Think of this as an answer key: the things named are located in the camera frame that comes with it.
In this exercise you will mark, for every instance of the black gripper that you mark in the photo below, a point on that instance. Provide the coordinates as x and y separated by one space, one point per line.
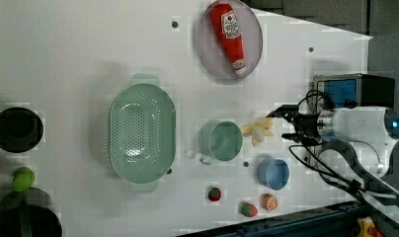
305 126

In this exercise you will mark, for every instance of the peeled toy banana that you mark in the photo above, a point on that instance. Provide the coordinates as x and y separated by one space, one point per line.
259 130

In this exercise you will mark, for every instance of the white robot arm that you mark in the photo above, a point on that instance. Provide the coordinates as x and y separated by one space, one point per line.
352 149

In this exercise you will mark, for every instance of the black toaster oven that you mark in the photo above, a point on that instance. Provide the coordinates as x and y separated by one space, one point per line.
357 90

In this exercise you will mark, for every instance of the blue bowl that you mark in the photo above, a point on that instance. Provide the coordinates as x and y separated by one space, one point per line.
273 173

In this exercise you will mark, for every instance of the green mug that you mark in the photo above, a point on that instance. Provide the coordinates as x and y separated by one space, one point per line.
219 140

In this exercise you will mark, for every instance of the toy orange half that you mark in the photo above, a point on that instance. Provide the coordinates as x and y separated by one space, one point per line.
269 202

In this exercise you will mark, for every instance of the pink toy strawberry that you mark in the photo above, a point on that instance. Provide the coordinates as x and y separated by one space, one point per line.
248 209

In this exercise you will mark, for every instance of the red toy strawberry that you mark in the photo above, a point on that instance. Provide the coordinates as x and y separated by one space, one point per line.
214 194

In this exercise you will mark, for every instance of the grey round plate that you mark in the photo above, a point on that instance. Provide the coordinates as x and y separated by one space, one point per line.
211 53

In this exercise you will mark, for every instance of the blue crate under table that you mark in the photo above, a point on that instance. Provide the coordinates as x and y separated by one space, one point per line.
337 220

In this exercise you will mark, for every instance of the red ketchup bottle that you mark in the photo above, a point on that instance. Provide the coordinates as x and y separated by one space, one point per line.
229 34

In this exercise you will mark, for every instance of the yellow red toy object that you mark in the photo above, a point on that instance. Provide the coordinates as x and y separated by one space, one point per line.
367 228

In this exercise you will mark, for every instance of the green oval colander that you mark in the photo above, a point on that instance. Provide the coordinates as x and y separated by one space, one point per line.
142 133

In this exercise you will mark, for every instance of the green toy lime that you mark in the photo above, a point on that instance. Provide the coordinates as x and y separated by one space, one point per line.
23 179

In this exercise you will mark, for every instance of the black cup upper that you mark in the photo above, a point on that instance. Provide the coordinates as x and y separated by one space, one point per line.
20 130

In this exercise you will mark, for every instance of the black cup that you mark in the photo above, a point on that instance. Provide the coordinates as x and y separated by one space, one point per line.
29 214
20 130

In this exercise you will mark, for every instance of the black cup lower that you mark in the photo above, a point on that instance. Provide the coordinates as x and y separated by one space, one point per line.
29 214

